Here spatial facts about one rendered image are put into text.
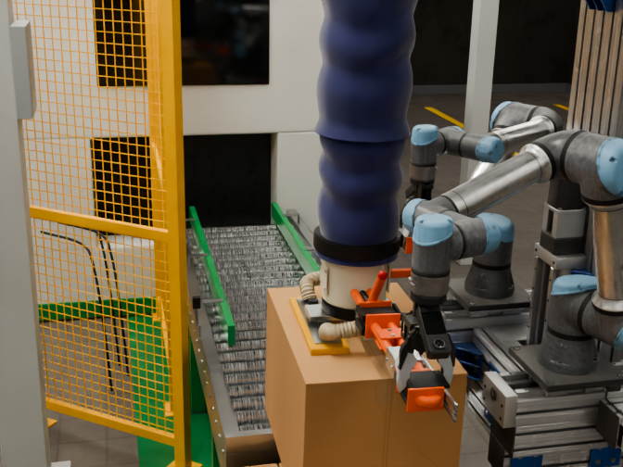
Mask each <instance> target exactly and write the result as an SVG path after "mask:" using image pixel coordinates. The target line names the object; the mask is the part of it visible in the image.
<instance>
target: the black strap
mask: <svg viewBox="0 0 623 467"><path fill-rule="evenodd" d="M313 246H314V248H315V249H316V250H317V251H319V252H320V253H322V254H324V255H326V256H328V257H331V258H334V259H344V260H351V261H374V260H381V259H387V258H390V257H392V256H394V255H396V254H397V253H398V252H399V251H400V248H401V247H403V234H402V233H401V231H400V230H398V233H397V236H396V237H395V238H394V239H392V240H391V241H389V242H386V243H383V244H378V245H373V246H349V245H343V244H339V243H335V242H331V241H329V240H327V239H326V238H324V237H323V236H322V235H321V231H320V227H319V225H318V226H317V227H316V228H315V229H314V231H313Z"/></svg>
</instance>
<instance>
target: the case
mask: <svg viewBox="0 0 623 467"><path fill-rule="evenodd" d="M387 294H389V296H390V297H391V298H392V300H393V301H395V303H396V304H397V306H398V307H399V308H400V310H401V312H410V311H411V310H413V302H412V301H411V300H410V299H409V298H408V296H407V295H406V294H405V293H404V291H403V290H402V289H401V287H400V286H399V285H398V283H390V286H389V293H388V291H387ZM291 297H301V293H300V289H299V287H282V288H268V289H267V323H266V375H265V409H266V412H267V416H268V419H269V422H270V426H271V428H272V432H273V437H274V441H275V444H276V446H277V450H278V453H279V457H280V460H281V462H282V466H283V467H459V459H460V450H461V441H462V431H463V421H464V404H465V393H466V384H467V375H468V373H467V371H466V370H465V369H464V367H463V366H462V365H461V363H460V362H459V361H458V360H457V359H456V358H455V365H454V370H453V376H452V380H451V386H450V389H448V391H449V393H450V394H451V396H452V398H453V399H454V401H455V402H456V403H457V404H458V409H457V419H456V420H457V422H456V423H453V422H452V419H451V417H450V415H449V414H448V412H447V411H446V410H445V409H444V408H443V410H429V411H415V412H407V411H406V407H407V406H406V404H405V402H404V401H403V399H402V397H401V395H400V394H397V393H396V384H397V379H393V377H392V376H391V374H390V372H389V370H388V368H387V366H386V354H385V352H384V350H380V349H379V347H378V345H377V344H376V342H375V339H376V338H375V339H374V340H364V341H363V340H362V338H361V337H360V336H358V337H356V336H355V337H352V338H345V339H346V341H347V343H348V345H349V347H350V353H349V354H335V355H318V356H312V355H311V353H310V351H309V349H308V347H307V344H306V342H305V339H304V337H303V334H302V332H301V330H300V328H299V324H298V322H297V319H296V317H295V314H294V312H293V310H292V308H291V306H290V303H289V299H290V298H291Z"/></svg>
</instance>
